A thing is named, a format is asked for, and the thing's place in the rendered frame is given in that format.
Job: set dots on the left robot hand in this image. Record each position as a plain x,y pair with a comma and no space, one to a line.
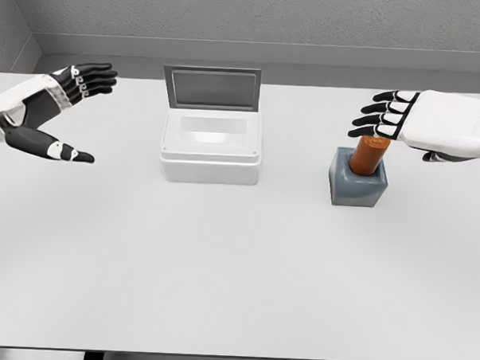
36,107

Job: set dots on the grey box lid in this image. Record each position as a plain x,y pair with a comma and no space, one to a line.
213,88

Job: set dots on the grey-blue square holder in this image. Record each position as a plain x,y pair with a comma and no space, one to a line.
357,187

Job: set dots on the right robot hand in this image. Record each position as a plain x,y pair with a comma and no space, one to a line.
445,121

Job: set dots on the white open box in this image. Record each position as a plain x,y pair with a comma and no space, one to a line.
211,147

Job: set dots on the orange-brown cylinder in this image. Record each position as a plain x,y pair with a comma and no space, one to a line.
369,157

